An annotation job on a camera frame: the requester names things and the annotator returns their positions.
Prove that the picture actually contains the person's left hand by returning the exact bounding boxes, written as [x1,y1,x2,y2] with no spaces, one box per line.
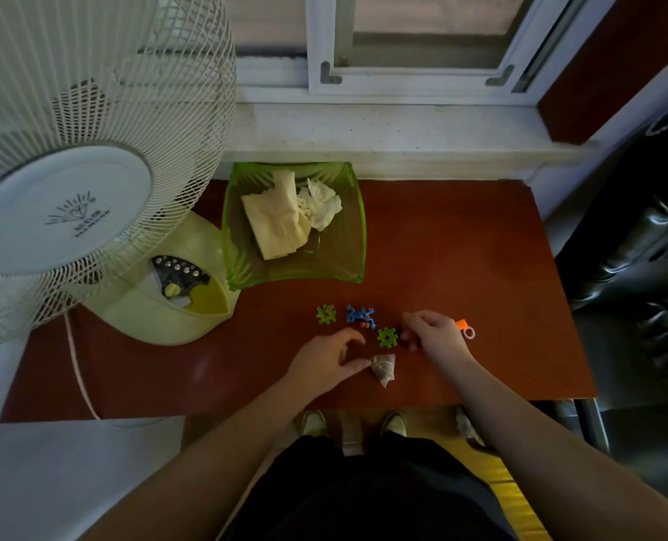
[286,328,372,402]

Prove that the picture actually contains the person's right hand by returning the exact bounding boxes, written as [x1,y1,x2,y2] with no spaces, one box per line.
[402,310,476,369]

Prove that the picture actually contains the person's left forearm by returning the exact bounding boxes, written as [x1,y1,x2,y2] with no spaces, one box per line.
[77,377,309,541]

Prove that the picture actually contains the person's right forearm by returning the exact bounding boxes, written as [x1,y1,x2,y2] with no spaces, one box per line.
[446,355,668,541]

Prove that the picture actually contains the crumpled beige paper wrapper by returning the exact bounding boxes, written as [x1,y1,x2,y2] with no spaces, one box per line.
[369,354,397,389]

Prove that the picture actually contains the blue toy frog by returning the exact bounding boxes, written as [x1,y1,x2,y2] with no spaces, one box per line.
[345,304,377,331]

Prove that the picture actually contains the white right shoe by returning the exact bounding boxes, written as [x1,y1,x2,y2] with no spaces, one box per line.
[380,411,408,439]

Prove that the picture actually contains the white shoe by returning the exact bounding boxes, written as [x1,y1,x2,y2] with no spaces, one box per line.
[301,410,329,439]
[380,411,408,439]

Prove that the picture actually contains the white left shoe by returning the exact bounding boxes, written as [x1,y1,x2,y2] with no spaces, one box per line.
[301,410,329,439]

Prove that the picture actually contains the crumpled paper scrap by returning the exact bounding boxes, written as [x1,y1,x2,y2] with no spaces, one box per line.
[455,408,485,447]

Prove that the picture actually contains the green glass square bowl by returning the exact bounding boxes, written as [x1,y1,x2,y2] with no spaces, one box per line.
[221,161,367,292]

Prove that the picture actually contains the black shorts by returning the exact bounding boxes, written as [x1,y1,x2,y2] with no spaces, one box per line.
[221,434,518,541]

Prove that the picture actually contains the crumpled white tissue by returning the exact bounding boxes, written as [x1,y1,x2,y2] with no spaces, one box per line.
[297,178,343,232]

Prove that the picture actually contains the folded beige cloth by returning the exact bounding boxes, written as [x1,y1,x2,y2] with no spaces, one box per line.
[240,170,312,261]

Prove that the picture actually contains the white stone window sill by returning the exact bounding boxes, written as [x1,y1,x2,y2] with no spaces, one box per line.
[221,101,600,181]

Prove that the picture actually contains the black leather chair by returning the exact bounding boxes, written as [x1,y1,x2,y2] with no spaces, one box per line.
[554,95,668,414]

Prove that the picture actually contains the white table fan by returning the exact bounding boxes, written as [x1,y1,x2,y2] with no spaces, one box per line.
[0,0,242,355]

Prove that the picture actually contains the white window frame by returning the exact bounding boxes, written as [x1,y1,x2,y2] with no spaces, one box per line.
[306,0,619,99]

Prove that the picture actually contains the white fan power cable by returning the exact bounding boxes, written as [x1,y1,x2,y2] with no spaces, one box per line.
[63,312,122,424]

